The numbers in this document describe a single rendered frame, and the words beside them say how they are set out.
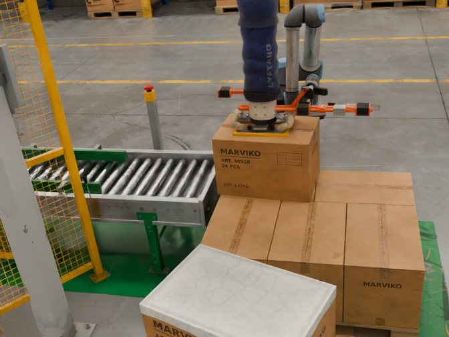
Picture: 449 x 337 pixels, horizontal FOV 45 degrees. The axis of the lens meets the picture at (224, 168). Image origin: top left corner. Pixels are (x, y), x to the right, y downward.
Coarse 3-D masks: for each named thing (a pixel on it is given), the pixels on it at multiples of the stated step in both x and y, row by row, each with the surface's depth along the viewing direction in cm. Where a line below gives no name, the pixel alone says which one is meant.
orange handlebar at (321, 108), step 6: (234, 90) 364; (240, 90) 363; (240, 108) 338; (246, 108) 337; (276, 108) 332; (282, 108) 332; (288, 108) 331; (294, 108) 330; (312, 108) 327; (318, 108) 326; (324, 108) 325; (330, 108) 325; (348, 108) 325; (354, 108) 325; (372, 108) 320
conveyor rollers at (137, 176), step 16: (48, 160) 420; (80, 160) 414; (128, 160) 411; (144, 160) 405; (160, 160) 403; (192, 160) 397; (208, 160) 397; (48, 176) 403; (64, 176) 394; (80, 176) 395; (112, 176) 388; (128, 176) 389; (160, 176) 381; (176, 176) 382; (208, 176) 375; (112, 192) 367; (128, 192) 368; (160, 192) 363; (176, 192) 360; (192, 192) 359
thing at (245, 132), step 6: (270, 126) 331; (234, 132) 335; (240, 132) 334; (246, 132) 334; (252, 132) 333; (258, 132) 332; (264, 132) 331; (270, 132) 330; (276, 132) 329; (282, 132) 328; (288, 132) 330
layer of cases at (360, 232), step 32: (320, 192) 345; (352, 192) 341; (384, 192) 338; (224, 224) 323; (256, 224) 320; (288, 224) 317; (320, 224) 314; (352, 224) 311; (384, 224) 309; (416, 224) 306; (256, 256) 293; (288, 256) 291; (320, 256) 289; (352, 256) 286; (384, 256) 284; (416, 256) 282; (352, 288) 287; (384, 288) 282; (416, 288) 278; (352, 320) 298; (384, 320) 293; (416, 320) 288
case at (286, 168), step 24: (312, 120) 345; (216, 144) 335; (240, 144) 330; (264, 144) 325; (288, 144) 320; (312, 144) 328; (216, 168) 344; (240, 168) 338; (264, 168) 333; (288, 168) 328; (312, 168) 335; (240, 192) 347; (264, 192) 341; (288, 192) 336; (312, 192) 342
